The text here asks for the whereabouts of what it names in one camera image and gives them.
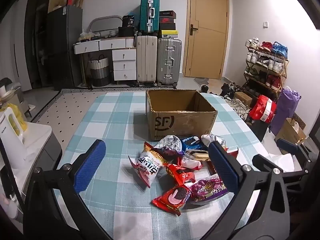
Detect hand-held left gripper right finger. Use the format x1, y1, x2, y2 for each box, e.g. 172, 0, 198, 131
204, 141, 292, 240

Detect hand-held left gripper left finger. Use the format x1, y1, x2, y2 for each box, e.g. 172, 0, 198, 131
23, 139, 114, 240

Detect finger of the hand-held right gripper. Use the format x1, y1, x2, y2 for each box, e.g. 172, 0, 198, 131
276, 138, 320, 170
252, 154, 320, 188

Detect red foil packet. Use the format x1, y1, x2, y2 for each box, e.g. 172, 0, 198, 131
224, 148, 239, 159

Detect clear cracker sandwich packet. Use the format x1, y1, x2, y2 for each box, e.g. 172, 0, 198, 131
185, 149, 211, 162

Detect silver foil bag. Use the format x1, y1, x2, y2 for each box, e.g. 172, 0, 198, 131
201, 134, 227, 153

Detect white red packet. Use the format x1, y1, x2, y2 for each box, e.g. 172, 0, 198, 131
180, 155, 203, 171

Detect blue cookie packet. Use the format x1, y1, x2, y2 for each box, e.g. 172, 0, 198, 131
180, 136, 208, 153

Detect white red noodle snack bag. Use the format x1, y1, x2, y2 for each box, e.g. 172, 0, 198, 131
128, 142, 167, 188

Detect silver purple snack bag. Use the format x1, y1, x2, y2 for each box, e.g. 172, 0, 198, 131
155, 134, 184, 160

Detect red pie packet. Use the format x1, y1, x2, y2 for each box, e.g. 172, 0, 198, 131
152, 184, 192, 216

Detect brown cardboard box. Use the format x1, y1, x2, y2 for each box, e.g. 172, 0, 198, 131
146, 89, 218, 142

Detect open brown carton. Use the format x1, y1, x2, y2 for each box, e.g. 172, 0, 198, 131
274, 117, 307, 147

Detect black chair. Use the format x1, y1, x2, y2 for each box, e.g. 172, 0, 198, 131
246, 119, 272, 143

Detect purple fabric bag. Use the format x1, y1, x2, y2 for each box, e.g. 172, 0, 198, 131
271, 86, 301, 136

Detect red shopping bag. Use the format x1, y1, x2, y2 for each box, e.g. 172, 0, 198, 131
248, 94, 278, 123

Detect white grey side cabinet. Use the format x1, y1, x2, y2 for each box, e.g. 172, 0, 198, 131
0, 121, 63, 225

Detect cream dotted rug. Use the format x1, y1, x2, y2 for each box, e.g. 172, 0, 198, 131
30, 87, 178, 153

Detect small cardboard carton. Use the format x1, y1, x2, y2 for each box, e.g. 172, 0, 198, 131
234, 92, 253, 107

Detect shoe rack with shoes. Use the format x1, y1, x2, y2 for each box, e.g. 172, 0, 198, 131
244, 37, 288, 90

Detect scattered dark shoes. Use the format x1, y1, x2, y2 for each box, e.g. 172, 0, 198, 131
200, 82, 248, 117

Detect white electric kettle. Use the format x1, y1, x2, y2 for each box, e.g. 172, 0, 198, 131
0, 106, 28, 170

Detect yellow plastic bag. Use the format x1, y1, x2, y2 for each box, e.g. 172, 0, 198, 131
9, 102, 28, 133

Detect woven laundry basket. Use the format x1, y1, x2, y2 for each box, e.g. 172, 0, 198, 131
88, 54, 111, 87

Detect white dresser with drawers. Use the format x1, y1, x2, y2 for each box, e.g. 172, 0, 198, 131
73, 36, 137, 85

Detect wooden door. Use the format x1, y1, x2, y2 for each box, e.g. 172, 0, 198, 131
182, 0, 230, 80

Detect dark grey refrigerator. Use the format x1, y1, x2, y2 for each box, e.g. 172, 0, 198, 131
46, 5, 83, 90

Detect beige suitcase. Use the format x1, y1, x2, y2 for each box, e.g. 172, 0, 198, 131
136, 35, 158, 86

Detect silver suitcase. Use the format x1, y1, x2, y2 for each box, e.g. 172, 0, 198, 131
156, 37, 182, 87

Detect yellowish plastic bag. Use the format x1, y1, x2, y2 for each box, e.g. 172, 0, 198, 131
78, 30, 95, 42

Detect dark tall wardrobe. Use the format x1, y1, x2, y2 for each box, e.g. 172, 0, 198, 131
24, 0, 54, 90

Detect black storage box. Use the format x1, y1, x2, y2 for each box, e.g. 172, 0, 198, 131
118, 26, 137, 37

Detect yellow black shoe box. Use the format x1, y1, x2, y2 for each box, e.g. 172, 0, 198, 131
160, 29, 179, 39

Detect grey arched mirror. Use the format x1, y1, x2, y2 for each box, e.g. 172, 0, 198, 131
89, 15, 123, 33

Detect black printed bag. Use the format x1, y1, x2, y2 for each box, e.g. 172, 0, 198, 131
122, 15, 135, 28

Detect teal suitcase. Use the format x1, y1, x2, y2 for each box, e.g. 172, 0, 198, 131
139, 0, 160, 36

